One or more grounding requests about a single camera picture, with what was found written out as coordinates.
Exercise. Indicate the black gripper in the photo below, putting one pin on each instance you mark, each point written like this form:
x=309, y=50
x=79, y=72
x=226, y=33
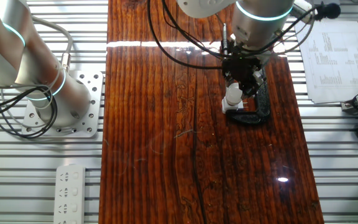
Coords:
x=241, y=68

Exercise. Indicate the white light bulb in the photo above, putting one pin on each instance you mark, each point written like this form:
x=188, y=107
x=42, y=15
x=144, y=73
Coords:
x=234, y=95

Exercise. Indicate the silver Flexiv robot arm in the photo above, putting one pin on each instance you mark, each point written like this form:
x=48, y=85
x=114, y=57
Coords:
x=259, y=18

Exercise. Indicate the white bulb socket adapter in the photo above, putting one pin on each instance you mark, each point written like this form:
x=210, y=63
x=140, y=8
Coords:
x=228, y=108

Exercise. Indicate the brown wooden board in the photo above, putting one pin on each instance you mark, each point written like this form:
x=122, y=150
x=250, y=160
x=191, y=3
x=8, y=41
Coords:
x=154, y=124

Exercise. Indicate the printed white paper sheets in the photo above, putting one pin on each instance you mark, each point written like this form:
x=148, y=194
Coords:
x=337, y=71

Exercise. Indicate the white power strip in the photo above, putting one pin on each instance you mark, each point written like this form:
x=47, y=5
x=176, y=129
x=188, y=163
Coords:
x=70, y=193

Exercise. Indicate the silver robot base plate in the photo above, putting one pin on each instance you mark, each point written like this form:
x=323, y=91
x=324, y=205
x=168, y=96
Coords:
x=95, y=102

